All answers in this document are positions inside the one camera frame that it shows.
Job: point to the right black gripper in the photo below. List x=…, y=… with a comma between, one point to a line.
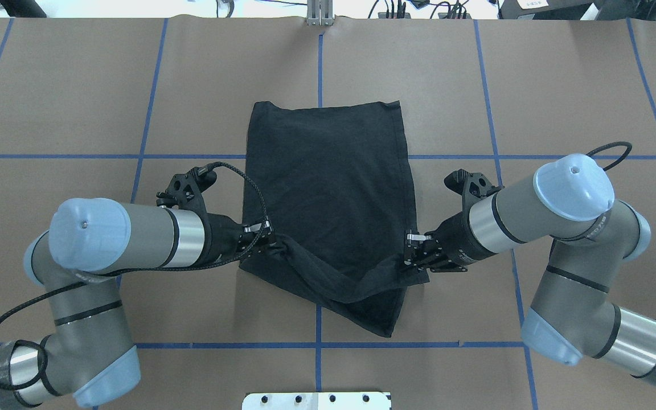
x=451, y=243

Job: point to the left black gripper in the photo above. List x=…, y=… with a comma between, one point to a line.
x=224, y=240

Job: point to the black graphic t-shirt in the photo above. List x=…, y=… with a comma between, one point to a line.
x=338, y=189

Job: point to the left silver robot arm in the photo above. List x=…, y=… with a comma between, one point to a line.
x=89, y=244

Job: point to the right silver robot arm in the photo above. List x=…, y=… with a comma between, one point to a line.
x=572, y=201

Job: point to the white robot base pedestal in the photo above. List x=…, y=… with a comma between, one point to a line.
x=318, y=400

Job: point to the aluminium frame post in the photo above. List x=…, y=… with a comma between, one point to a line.
x=320, y=12

